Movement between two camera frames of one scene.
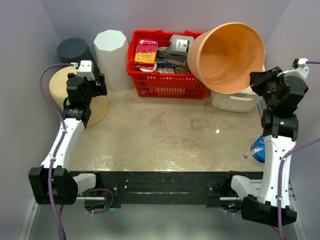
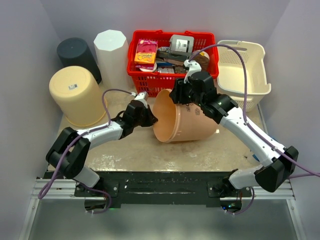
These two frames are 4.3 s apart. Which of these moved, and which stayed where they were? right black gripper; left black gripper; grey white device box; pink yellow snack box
Moved: left black gripper; right black gripper
Stayed: pink yellow snack box; grey white device box
